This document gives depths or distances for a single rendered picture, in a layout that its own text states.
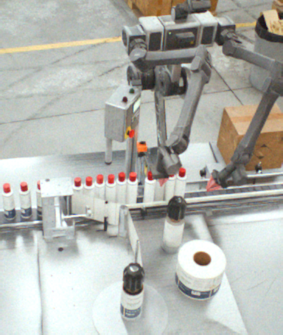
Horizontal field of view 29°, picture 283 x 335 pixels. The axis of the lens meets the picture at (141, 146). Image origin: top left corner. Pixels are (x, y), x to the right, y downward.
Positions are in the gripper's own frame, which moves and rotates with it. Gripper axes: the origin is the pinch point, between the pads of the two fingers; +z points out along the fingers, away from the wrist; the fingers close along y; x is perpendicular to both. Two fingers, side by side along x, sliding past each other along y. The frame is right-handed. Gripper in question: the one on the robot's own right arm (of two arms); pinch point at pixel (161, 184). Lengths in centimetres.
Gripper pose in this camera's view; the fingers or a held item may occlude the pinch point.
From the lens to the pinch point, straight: 237.8
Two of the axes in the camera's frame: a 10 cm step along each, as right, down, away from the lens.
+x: -2.2, -6.3, 7.4
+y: 9.7, -1.0, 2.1
